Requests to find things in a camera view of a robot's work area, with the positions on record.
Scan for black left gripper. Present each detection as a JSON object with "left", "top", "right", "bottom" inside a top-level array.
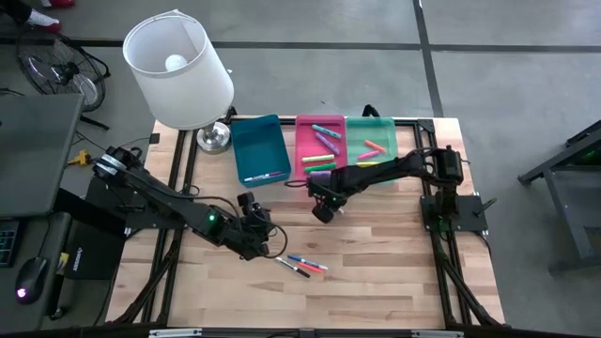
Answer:
[{"left": 228, "top": 191, "right": 277, "bottom": 262}]

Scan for green highlighter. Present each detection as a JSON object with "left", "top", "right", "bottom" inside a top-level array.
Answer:
[{"left": 303, "top": 161, "right": 338, "bottom": 173}]

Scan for black Expo marker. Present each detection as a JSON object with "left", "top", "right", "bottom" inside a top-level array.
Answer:
[{"left": 275, "top": 255, "right": 312, "bottom": 279}]

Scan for purple Expo marker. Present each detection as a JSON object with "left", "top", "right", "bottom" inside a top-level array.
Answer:
[{"left": 243, "top": 170, "right": 285, "bottom": 184}]

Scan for teal highlighter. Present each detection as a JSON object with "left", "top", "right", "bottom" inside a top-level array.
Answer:
[{"left": 311, "top": 123, "right": 343, "bottom": 140}]

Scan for blue Expo marker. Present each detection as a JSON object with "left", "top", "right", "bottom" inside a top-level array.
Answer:
[{"left": 286, "top": 254, "right": 330, "bottom": 271}]

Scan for blue plastic bin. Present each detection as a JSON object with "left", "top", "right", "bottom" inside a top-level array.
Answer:
[{"left": 229, "top": 114, "right": 293, "bottom": 190}]

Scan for pink plastic bin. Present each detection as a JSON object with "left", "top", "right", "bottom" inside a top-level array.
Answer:
[{"left": 294, "top": 114, "right": 348, "bottom": 185}]

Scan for teal plastic bin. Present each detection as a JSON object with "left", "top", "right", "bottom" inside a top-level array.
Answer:
[{"left": 345, "top": 115, "right": 401, "bottom": 185}]

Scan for white shade table lamp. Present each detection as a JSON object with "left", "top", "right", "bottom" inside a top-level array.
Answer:
[{"left": 121, "top": 8, "right": 235, "bottom": 155}]

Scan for black computer tower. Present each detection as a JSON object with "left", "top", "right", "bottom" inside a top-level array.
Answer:
[{"left": 60, "top": 220, "right": 127, "bottom": 282}]

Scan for yellow power plug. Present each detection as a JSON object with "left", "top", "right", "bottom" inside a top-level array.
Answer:
[{"left": 68, "top": 149, "right": 93, "bottom": 167}]

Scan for grey desk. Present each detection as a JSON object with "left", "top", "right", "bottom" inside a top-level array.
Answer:
[{"left": 0, "top": 210, "right": 72, "bottom": 332}]

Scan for black computer mouse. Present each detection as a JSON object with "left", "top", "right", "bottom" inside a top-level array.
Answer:
[{"left": 13, "top": 255, "right": 50, "bottom": 306}]

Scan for dark grey computer monitor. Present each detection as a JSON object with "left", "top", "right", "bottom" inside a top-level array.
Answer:
[{"left": 0, "top": 92, "right": 85, "bottom": 220}]

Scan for black backlit keyboard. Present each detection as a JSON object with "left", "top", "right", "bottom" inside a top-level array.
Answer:
[{"left": 0, "top": 220, "right": 21, "bottom": 269}]

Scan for grey metal stand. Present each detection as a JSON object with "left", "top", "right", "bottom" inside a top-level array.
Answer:
[{"left": 517, "top": 119, "right": 601, "bottom": 273}]

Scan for black floor fan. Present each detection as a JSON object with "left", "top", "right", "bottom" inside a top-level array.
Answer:
[{"left": 14, "top": 26, "right": 112, "bottom": 131}]

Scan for person's leg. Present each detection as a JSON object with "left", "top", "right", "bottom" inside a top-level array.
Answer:
[{"left": 0, "top": 0, "right": 35, "bottom": 27}]

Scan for black aluminium rig frame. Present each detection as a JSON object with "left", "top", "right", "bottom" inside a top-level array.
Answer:
[{"left": 112, "top": 115, "right": 504, "bottom": 330}]

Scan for silver metal bracket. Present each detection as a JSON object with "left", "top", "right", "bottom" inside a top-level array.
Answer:
[
  {"left": 147, "top": 328, "right": 204, "bottom": 338},
  {"left": 410, "top": 330, "right": 466, "bottom": 338}
]

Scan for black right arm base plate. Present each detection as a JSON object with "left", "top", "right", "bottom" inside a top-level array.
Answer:
[{"left": 420, "top": 194, "right": 489, "bottom": 235}]

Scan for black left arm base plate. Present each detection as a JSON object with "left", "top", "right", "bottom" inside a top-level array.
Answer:
[{"left": 84, "top": 176, "right": 194, "bottom": 232}]

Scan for black floor cable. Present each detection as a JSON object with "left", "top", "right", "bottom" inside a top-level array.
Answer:
[{"left": 74, "top": 131, "right": 154, "bottom": 179}]

